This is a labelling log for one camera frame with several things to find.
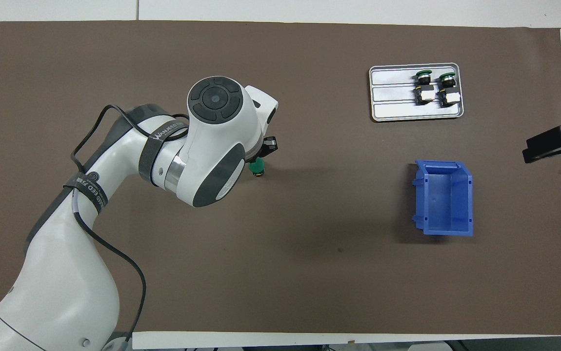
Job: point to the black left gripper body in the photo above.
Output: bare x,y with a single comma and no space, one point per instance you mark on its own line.
270,146

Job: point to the green push button switch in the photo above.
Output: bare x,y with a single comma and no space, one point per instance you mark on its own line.
257,166
449,97
424,95

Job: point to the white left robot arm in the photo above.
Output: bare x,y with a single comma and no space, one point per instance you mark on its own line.
66,273

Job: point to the grey metal tray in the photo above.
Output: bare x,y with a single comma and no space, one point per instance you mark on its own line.
392,109

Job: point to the blue plastic bin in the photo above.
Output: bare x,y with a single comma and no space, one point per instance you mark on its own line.
444,226

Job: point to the brown table mat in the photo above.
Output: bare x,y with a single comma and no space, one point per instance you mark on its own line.
114,48

